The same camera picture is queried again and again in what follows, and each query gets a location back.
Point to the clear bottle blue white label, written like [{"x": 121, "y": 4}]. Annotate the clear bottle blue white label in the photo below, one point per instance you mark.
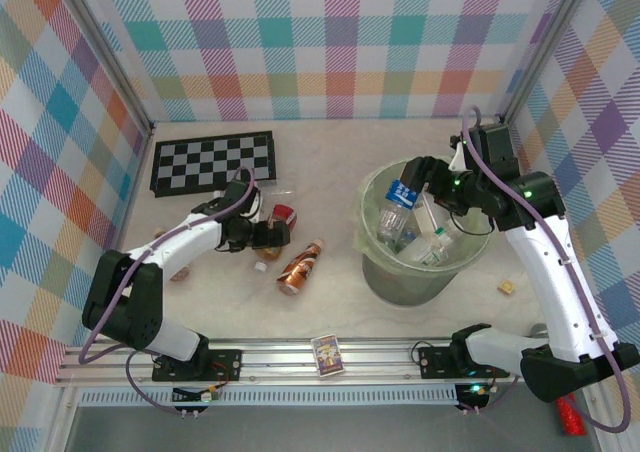
[{"x": 400, "y": 194}]

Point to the red glitter toy microphone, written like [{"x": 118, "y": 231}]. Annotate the red glitter toy microphone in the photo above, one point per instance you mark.
[{"x": 572, "y": 414}]

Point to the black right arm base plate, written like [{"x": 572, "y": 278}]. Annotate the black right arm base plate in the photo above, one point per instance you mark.
[{"x": 437, "y": 362}]

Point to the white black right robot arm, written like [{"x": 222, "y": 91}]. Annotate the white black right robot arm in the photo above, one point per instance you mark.
[{"x": 555, "y": 282}]

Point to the grey mesh waste bin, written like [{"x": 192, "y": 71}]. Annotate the grey mesh waste bin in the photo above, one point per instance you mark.
[{"x": 405, "y": 292}]

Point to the small wooden block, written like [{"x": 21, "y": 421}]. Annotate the small wooden block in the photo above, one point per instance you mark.
[{"x": 506, "y": 287}]

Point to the brown white coffee bottle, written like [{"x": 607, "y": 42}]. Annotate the brown white coffee bottle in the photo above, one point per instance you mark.
[
  {"x": 181, "y": 274},
  {"x": 300, "y": 269}
]

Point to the clear plastic bottle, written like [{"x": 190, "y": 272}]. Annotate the clear plastic bottle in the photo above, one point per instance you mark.
[{"x": 280, "y": 189}]

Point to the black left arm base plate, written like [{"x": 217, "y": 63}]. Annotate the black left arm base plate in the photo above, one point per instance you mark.
[{"x": 227, "y": 364}]

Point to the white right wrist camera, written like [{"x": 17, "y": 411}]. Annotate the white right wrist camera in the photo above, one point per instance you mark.
[{"x": 459, "y": 159}]

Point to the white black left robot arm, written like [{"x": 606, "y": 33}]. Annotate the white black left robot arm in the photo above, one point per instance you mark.
[{"x": 175, "y": 239}]

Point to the playing card box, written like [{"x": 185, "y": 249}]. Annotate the playing card box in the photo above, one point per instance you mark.
[{"x": 327, "y": 357}]

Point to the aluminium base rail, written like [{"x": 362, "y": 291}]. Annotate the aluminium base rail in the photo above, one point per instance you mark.
[{"x": 280, "y": 359}]

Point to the small circuit board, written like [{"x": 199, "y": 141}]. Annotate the small circuit board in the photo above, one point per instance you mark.
[
  {"x": 205, "y": 396},
  {"x": 475, "y": 389}
]

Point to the aluminium corner post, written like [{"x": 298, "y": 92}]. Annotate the aluminium corner post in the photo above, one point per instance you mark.
[
  {"x": 107, "y": 47},
  {"x": 545, "y": 47}
]

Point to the black grey chessboard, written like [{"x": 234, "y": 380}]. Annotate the black grey chessboard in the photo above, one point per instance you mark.
[{"x": 210, "y": 164}]

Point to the clear tea bottle butterfly label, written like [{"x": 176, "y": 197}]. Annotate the clear tea bottle butterfly label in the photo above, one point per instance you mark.
[{"x": 437, "y": 244}]

